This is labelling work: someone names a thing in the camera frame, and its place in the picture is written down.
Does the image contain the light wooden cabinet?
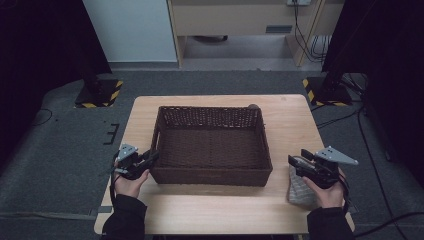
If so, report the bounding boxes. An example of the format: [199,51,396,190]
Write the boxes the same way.
[166,0,344,68]

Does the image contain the white panel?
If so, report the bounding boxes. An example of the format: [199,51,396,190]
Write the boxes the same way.
[82,0,178,63]

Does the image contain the short black floor cable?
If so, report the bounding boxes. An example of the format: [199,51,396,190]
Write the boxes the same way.
[316,109,361,129]

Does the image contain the person's right hand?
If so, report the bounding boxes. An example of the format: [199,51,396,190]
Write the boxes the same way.
[302,168,348,209]

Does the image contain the black stand base striped edge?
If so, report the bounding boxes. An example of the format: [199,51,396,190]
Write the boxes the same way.
[302,75,354,108]
[73,78,124,109]

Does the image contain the brown woven basket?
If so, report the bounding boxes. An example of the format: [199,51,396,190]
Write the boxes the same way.
[148,105,274,188]

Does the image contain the long black floor cable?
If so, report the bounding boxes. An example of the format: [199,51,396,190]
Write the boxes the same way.
[358,106,401,240]

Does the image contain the hand-held gripper cable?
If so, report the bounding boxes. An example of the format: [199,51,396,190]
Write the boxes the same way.
[338,173,351,214]
[109,156,121,204]

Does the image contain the grey cabinet label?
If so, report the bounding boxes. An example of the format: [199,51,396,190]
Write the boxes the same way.
[265,24,293,34]

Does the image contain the person's left hand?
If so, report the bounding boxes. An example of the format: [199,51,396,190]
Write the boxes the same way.
[113,168,150,199]

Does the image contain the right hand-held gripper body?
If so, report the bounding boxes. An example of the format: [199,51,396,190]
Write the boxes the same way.
[299,145,359,190]

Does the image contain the hanging black cables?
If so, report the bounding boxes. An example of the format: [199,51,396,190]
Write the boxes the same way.
[293,3,331,64]

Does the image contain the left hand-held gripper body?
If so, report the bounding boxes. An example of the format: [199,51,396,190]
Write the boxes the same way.
[113,143,149,181]

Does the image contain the black curtain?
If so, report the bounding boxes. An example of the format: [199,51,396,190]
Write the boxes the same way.
[321,0,424,188]
[0,0,113,168]

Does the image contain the right hand-held gripper cable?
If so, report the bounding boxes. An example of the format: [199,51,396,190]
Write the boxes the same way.
[338,173,351,214]

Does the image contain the left hand-held gripper cable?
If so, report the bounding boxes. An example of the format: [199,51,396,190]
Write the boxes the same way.
[109,156,121,204]

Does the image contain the thin black floor cable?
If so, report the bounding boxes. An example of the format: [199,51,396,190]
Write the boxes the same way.
[31,108,54,127]

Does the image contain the grey striped cloth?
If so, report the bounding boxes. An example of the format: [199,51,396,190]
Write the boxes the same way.
[287,164,318,206]

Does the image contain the thick black floor cable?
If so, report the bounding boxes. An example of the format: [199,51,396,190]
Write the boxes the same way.
[353,211,424,239]

